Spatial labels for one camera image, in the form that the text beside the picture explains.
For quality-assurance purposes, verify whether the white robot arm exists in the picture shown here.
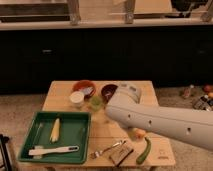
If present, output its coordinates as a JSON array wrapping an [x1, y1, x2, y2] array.
[[105, 82, 213, 151]]

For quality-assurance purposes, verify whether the dark purple bowl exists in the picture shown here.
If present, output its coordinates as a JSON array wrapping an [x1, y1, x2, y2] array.
[[101, 84, 117, 102]]

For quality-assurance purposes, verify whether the orange bowl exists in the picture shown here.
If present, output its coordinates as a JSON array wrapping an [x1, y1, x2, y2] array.
[[72, 80, 96, 98]]

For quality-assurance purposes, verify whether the green plastic cup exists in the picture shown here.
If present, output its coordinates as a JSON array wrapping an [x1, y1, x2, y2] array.
[[89, 96, 102, 111]]

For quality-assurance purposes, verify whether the white round cup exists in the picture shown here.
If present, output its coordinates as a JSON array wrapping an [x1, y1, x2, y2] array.
[[69, 91, 84, 107]]

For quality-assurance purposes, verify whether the green plastic tray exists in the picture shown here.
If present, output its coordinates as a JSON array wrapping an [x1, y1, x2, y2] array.
[[18, 111, 91, 164]]

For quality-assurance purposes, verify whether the orange peach fruit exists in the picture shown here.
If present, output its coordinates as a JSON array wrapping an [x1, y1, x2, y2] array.
[[135, 129, 146, 139]]

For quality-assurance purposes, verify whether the wooden table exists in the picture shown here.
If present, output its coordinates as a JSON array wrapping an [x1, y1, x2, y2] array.
[[42, 81, 176, 171]]

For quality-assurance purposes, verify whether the silver fork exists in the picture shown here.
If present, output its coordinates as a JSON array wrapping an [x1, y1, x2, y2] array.
[[90, 140, 126, 159]]

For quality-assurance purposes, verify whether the brown rectangular box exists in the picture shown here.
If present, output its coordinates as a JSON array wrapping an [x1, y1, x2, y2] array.
[[109, 142, 134, 167]]

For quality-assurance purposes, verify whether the green cucumber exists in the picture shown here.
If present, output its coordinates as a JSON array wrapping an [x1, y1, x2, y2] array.
[[136, 138, 151, 164]]

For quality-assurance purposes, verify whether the white handled spatula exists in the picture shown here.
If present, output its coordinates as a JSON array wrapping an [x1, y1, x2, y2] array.
[[28, 146, 80, 156]]

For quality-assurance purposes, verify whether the black chair frame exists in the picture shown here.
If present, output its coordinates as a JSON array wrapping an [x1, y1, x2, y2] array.
[[0, 134, 16, 171]]

